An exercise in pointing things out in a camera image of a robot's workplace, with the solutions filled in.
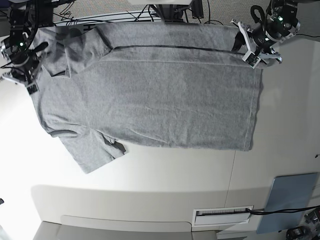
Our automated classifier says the black device bottom right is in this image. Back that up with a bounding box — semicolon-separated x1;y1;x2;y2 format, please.
286;225;312;240

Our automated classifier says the white cable grommet tray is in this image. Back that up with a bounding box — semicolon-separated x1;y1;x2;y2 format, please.
191;205;254;227

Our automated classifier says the central camera stand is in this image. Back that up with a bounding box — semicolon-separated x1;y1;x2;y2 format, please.
147;0;204;24

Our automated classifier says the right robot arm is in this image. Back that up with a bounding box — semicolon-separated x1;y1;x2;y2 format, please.
0;0;59;95

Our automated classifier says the black cable on table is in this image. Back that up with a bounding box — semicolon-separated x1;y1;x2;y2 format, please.
245;206;320;216

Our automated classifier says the grey T-shirt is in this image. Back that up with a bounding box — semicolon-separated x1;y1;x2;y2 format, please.
31;22;262;173

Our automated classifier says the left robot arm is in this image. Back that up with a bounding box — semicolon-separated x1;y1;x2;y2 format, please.
231;0;301;69

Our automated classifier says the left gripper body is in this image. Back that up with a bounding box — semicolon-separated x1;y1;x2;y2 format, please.
231;27;278;69

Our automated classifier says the blue-grey board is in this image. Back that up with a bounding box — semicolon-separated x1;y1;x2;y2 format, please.
256;172;318;234

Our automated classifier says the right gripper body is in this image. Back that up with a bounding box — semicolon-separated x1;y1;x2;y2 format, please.
10;53;40;95

